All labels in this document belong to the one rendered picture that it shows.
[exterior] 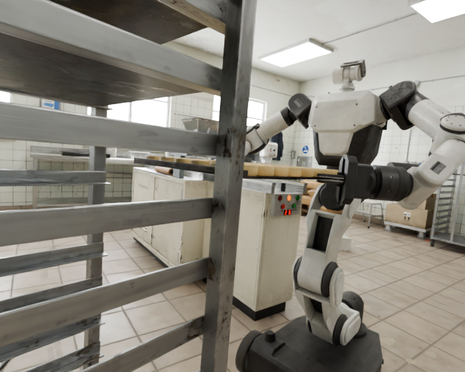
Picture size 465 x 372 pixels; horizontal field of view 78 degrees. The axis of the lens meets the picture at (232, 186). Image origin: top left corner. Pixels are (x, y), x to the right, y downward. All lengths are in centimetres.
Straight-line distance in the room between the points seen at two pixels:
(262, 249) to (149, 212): 150
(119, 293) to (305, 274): 97
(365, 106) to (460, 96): 462
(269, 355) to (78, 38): 136
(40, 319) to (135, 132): 20
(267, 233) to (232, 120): 146
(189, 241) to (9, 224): 206
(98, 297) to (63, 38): 26
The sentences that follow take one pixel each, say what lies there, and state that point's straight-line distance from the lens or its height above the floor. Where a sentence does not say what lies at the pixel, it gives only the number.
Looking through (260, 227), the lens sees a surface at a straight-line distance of 179.
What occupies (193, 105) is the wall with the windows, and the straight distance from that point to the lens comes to 578.
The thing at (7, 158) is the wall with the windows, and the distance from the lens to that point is 512.
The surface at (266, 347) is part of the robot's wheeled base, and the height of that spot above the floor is 21.
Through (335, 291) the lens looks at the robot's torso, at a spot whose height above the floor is 55.
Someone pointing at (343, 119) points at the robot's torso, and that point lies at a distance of 123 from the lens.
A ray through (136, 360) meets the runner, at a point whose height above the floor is 78.
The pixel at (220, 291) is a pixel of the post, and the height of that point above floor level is 85.
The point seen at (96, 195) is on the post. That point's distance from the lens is 79.
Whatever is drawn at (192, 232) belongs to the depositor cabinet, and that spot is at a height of 43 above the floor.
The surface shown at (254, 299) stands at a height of 16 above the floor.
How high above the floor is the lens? 104
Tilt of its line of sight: 6 degrees down
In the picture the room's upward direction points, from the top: 5 degrees clockwise
